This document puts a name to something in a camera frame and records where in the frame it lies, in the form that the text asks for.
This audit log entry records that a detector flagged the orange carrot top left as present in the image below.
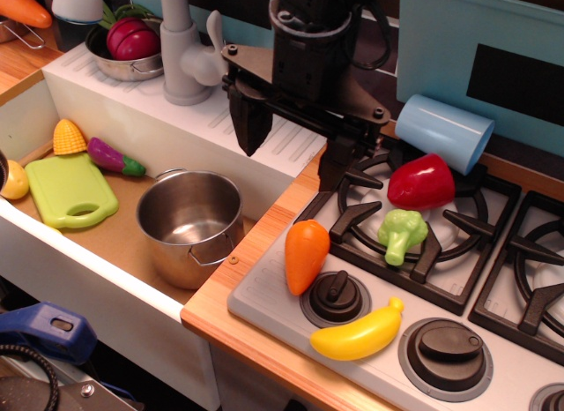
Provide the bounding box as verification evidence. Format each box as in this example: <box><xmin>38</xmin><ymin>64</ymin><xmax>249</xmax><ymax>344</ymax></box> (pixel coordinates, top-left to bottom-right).
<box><xmin>1</xmin><ymin>0</ymin><xmax>52</xmax><ymax>29</ymax></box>

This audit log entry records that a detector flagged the light blue plastic cup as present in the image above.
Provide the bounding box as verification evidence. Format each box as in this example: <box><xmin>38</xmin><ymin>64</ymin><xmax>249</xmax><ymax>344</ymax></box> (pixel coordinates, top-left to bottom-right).
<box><xmin>395</xmin><ymin>94</ymin><xmax>495</xmax><ymax>176</ymax></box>

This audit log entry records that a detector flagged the black braided cable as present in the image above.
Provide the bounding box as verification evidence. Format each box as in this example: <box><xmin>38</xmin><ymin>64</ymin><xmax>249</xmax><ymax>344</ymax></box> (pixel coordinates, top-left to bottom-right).
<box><xmin>0</xmin><ymin>343</ymin><xmax>61</xmax><ymax>411</ymax></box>

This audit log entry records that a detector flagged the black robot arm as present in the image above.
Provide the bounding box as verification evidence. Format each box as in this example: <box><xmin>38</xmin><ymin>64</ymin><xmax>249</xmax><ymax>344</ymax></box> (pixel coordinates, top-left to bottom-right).
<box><xmin>222</xmin><ymin>0</ymin><xmax>390</xmax><ymax>192</ymax></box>

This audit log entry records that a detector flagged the black stove knob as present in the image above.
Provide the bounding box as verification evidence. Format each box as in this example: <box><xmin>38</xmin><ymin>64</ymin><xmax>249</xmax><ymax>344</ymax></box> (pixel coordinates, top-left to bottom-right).
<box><xmin>300</xmin><ymin>270</ymin><xmax>372</xmax><ymax>328</ymax></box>
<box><xmin>529</xmin><ymin>383</ymin><xmax>564</xmax><ymax>411</ymax></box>
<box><xmin>397</xmin><ymin>318</ymin><xmax>494</xmax><ymax>403</ymax></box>

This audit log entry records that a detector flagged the yellow toy potato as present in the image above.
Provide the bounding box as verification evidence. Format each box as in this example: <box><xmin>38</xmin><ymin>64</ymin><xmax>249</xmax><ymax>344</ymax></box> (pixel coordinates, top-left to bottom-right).
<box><xmin>1</xmin><ymin>160</ymin><xmax>29</xmax><ymax>200</ymax></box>

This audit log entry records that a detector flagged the grey toy faucet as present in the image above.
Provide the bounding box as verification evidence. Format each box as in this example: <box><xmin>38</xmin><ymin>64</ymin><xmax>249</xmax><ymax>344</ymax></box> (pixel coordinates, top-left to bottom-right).
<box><xmin>160</xmin><ymin>0</ymin><xmax>227</xmax><ymax>106</ymax></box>

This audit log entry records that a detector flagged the red toy radish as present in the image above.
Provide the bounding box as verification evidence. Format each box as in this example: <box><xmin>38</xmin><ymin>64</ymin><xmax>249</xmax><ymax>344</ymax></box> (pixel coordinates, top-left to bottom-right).
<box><xmin>106</xmin><ymin>18</ymin><xmax>161</xmax><ymax>61</ymax></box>

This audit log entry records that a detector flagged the green toy cutting board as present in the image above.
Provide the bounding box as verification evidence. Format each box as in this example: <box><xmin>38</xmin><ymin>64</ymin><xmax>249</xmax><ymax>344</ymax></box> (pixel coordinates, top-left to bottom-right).
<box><xmin>25</xmin><ymin>153</ymin><xmax>119</xmax><ymax>228</ymax></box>

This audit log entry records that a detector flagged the left black stove grate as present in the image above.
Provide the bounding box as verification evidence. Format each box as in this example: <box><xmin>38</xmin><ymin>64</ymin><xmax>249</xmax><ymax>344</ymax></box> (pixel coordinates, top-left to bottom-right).
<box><xmin>299</xmin><ymin>138</ymin><xmax>521</xmax><ymax>315</ymax></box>

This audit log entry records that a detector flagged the red toy bell pepper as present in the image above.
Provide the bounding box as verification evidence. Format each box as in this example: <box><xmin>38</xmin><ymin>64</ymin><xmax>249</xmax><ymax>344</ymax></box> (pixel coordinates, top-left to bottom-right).
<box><xmin>387</xmin><ymin>153</ymin><xmax>456</xmax><ymax>211</ymax></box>

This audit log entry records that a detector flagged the yellow toy corn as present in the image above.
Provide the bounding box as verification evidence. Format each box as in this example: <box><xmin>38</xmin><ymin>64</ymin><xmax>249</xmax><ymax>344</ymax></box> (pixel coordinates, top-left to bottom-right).
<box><xmin>52</xmin><ymin>119</ymin><xmax>87</xmax><ymax>156</ymax></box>

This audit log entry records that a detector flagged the white cup top left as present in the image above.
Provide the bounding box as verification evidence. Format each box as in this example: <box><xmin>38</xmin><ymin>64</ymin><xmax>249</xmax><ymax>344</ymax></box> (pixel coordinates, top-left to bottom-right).
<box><xmin>52</xmin><ymin>0</ymin><xmax>104</xmax><ymax>25</ymax></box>

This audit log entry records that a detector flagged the small steel bowl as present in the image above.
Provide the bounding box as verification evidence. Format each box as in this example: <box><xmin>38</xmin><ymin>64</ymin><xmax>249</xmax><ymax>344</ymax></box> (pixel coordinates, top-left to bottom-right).
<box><xmin>85</xmin><ymin>18</ymin><xmax>164</xmax><ymax>81</ymax></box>

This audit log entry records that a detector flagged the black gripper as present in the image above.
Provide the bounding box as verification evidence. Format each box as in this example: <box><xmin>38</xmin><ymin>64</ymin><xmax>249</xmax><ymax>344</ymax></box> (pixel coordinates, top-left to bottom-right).
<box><xmin>222</xmin><ymin>4</ymin><xmax>390</xmax><ymax>191</ymax></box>

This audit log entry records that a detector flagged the steel strainer top left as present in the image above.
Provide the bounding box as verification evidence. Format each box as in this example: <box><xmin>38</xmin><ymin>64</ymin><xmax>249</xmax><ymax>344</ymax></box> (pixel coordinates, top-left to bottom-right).
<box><xmin>0</xmin><ymin>16</ymin><xmax>46</xmax><ymax>50</ymax></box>

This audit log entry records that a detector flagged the orange toy carrot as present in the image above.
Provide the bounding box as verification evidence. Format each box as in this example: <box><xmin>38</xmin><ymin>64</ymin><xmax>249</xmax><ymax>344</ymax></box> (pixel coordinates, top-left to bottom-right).
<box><xmin>285</xmin><ymin>220</ymin><xmax>330</xmax><ymax>295</ymax></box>

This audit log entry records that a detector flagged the green toy broccoli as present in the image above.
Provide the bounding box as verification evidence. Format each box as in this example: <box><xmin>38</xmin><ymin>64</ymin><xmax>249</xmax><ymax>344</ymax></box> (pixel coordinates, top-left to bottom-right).
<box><xmin>378</xmin><ymin>209</ymin><xmax>428</xmax><ymax>266</ymax></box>

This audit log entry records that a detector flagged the purple toy eggplant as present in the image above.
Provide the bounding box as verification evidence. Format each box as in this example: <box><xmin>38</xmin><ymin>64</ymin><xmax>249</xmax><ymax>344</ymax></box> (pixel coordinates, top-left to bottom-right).
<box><xmin>87</xmin><ymin>138</ymin><xmax>146</xmax><ymax>177</ymax></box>

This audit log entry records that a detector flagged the black stove grate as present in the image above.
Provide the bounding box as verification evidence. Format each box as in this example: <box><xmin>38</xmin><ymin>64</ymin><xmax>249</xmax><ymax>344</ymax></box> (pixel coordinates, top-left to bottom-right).
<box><xmin>469</xmin><ymin>191</ymin><xmax>563</xmax><ymax>365</ymax></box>
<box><xmin>299</xmin><ymin>138</ymin><xmax>521</xmax><ymax>315</ymax></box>

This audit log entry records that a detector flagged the right black stove knob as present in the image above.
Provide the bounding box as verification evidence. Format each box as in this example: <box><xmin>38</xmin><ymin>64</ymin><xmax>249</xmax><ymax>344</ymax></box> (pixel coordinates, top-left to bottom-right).
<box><xmin>529</xmin><ymin>383</ymin><xmax>564</xmax><ymax>411</ymax></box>

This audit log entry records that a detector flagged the white toy sink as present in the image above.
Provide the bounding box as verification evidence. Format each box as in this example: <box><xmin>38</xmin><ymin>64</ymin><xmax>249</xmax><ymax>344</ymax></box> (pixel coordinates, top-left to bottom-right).
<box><xmin>1</xmin><ymin>41</ymin><xmax>323</xmax><ymax>410</ymax></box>

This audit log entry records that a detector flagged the middle black stove knob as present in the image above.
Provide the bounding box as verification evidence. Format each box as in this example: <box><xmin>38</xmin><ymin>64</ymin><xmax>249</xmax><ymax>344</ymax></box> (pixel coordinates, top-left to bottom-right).
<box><xmin>397</xmin><ymin>318</ymin><xmax>494</xmax><ymax>403</ymax></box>

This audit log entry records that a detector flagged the grey stove top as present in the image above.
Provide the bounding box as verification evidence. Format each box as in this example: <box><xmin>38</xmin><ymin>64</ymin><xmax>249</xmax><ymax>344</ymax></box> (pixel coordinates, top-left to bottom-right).
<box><xmin>226</xmin><ymin>154</ymin><xmax>564</xmax><ymax>411</ymax></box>

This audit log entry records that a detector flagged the left black stove knob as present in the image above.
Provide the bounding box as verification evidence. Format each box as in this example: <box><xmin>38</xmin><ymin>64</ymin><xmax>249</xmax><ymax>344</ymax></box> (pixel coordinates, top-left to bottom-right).
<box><xmin>300</xmin><ymin>270</ymin><xmax>372</xmax><ymax>328</ymax></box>

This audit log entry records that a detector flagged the yellow toy banana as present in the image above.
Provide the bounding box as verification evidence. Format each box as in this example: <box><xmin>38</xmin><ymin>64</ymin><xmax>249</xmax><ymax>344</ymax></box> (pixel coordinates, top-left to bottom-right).
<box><xmin>309</xmin><ymin>297</ymin><xmax>404</xmax><ymax>361</ymax></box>

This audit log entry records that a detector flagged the right black stove grate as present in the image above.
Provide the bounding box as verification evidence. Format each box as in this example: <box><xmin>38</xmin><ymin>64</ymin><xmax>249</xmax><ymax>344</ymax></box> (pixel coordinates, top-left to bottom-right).
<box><xmin>469</xmin><ymin>191</ymin><xmax>563</xmax><ymax>365</ymax></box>

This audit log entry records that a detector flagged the blue clamp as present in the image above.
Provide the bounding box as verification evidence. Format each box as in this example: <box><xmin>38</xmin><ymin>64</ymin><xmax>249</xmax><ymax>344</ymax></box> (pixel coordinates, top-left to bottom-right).
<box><xmin>1</xmin><ymin>302</ymin><xmax>98</xmax><ymax>365</ymax></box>

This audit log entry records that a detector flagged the steel pot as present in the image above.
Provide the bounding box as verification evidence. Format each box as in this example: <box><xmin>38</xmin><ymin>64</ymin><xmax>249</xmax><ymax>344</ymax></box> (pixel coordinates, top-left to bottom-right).
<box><xmin>136</xmin><ymin>168</ymin><xmax>244</xmax><ymax>290</ymax></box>

